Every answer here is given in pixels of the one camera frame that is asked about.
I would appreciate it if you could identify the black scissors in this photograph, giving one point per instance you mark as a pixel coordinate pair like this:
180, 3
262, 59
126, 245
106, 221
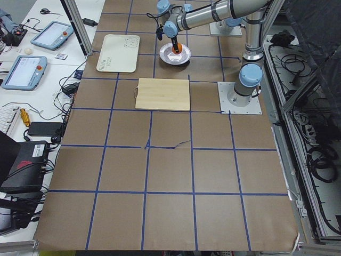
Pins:
45, 11

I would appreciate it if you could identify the black power brick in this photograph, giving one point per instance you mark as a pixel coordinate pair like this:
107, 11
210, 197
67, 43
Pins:
44, 129

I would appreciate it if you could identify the orange fruit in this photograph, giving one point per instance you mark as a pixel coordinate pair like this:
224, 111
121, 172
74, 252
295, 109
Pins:
180, 49

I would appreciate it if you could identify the black red computer box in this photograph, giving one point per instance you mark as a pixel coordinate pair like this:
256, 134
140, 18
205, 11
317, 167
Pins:
22, 166

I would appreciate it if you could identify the cream bear tray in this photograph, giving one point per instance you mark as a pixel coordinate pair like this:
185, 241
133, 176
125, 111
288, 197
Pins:
118, 54

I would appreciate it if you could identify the near blue teach pendant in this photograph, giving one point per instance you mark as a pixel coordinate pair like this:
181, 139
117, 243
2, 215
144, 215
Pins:
25, 73

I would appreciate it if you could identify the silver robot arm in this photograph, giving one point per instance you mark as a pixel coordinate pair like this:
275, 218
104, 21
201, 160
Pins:
229, 23
258, 15

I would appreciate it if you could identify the small card packet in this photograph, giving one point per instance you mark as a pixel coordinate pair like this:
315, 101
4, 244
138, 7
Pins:
61, 56

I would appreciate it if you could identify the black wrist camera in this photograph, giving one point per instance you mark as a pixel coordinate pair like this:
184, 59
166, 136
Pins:
159, 33

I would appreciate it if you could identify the white keyboard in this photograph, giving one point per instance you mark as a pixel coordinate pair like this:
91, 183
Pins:
9, 117

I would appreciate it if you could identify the square arm base plate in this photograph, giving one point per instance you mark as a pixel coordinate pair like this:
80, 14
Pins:
232, 103

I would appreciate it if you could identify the white round plate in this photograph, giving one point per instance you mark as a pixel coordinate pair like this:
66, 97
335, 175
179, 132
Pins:
169, 57

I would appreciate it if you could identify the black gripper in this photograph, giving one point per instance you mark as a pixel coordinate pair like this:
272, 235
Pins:
174, 41

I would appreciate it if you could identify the aluminium frame post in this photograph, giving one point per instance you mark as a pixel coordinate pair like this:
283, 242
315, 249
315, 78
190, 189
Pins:
72, 12

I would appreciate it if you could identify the far blue teach pendant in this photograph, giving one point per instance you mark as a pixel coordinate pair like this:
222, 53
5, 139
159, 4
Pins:
53, 36

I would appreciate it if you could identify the blue teach pendant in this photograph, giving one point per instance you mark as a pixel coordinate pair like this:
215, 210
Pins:
53, 36
25, 73

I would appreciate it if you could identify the black power adapter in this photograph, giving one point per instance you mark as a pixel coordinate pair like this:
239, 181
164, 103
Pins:
89, 22

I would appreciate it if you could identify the gold cylinder tool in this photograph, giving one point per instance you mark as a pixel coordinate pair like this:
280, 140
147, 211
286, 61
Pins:
25, 117

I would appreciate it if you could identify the wooden cutting board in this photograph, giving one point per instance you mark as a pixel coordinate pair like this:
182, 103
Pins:
163, 94

